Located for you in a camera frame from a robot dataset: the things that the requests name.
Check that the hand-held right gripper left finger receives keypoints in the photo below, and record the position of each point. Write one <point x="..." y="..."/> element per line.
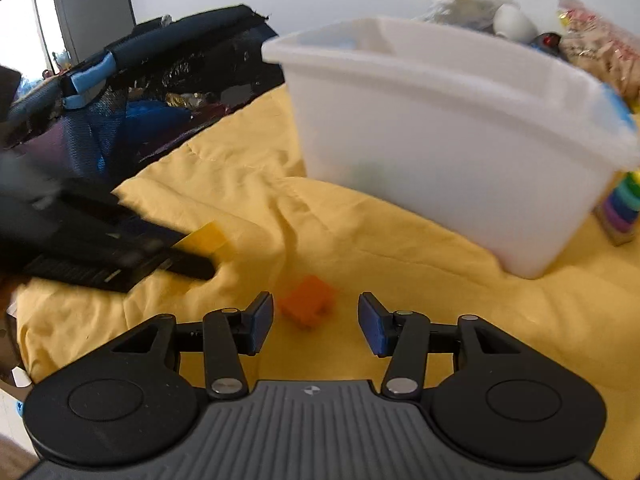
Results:
<point x="265" y="321"/>

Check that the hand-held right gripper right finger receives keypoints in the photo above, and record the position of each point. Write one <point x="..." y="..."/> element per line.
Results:
<point x="372" y="323"/>

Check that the orange building block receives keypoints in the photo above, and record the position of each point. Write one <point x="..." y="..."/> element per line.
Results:
<point x="307" y="301"/>

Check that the white plastic storage bin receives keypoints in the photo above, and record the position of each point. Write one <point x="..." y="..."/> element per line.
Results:
<point x="425" y="150"/>

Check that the yellow cloth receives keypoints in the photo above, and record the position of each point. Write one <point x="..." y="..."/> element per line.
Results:
<point x="375" y="240"/>

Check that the yellow building block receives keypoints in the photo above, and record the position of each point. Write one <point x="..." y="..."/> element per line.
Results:
<point x="207" y="240"/>

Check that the dark blue mesh playpen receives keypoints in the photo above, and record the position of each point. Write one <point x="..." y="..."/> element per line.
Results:
<point x="150" y="60"/>

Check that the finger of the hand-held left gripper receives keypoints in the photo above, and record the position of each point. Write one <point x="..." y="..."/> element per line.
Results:
<point x="130" y="225"/>
<point x="192" y="266"/>

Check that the blue striped helmet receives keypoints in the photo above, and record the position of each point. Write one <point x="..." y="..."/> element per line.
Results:
<point x="547" y="42"/>

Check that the grey refrigerator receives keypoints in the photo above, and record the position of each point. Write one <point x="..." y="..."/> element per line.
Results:
<point x="90" y="5"/>

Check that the clear snack bag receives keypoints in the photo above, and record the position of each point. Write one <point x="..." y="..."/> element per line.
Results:
<point x="605" y="45"/>

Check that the white egg-shaped toy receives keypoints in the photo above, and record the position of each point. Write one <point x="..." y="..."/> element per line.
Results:
<point x="515" y="22"/>

